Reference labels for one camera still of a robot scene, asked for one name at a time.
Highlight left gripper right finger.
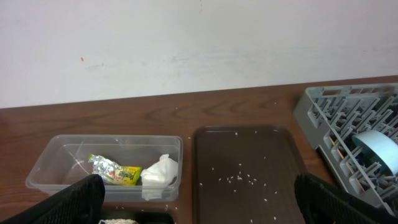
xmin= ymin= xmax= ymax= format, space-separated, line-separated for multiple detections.
xmin=294 ymin=173 xmax=397 ymax=224

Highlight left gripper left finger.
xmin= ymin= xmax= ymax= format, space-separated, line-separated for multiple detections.
xmin=1 ymin=174 xmax=105 ymax=224

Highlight yellow silver snack wrapper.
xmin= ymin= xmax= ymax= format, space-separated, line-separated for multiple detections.
xmin=88 ymin=154 xmax=142 ymax=185

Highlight wooden chopstick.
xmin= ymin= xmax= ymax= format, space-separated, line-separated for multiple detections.
xmin=326 ymin=136 xmax=365 ymax=194

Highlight white napkin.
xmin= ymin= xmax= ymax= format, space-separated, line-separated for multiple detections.
xmin=141 ymin=154 xmax=178 ymax=200

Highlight light blue rice bowl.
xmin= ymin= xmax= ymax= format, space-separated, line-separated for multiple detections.
xmin=352 ymin=130 xmax=397 ymax=175

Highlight grey dishwasher rack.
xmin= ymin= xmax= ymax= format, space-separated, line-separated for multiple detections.
xmin=294 ymin=83 xmax=397 ymax=216

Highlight clear plastic container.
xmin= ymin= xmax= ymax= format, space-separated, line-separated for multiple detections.
xmin=25 ymin=134 xmax=183 ymax=202

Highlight dark brown serving tray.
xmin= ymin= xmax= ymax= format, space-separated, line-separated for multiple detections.
xmin=193 ymin=125 xmax=306 ymax=224

